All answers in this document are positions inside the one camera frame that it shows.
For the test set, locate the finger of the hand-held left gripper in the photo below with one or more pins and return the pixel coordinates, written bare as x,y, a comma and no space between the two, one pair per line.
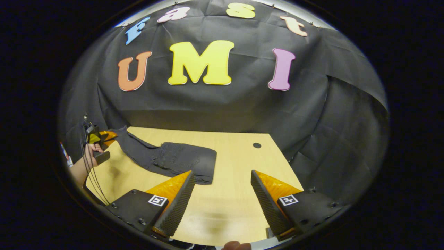
108,137

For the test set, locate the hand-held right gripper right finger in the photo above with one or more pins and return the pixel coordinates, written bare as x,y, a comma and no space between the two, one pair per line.
267,208

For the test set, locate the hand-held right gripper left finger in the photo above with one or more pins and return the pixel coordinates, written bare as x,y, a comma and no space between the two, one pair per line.
177,210

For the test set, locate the dark grey jeans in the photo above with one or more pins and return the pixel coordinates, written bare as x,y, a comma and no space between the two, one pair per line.
180,158

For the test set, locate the white and red object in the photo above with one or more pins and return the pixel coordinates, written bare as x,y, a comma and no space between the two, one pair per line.
67,158

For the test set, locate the black backdrop cloth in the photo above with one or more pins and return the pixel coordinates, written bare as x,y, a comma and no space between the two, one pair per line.
242,104

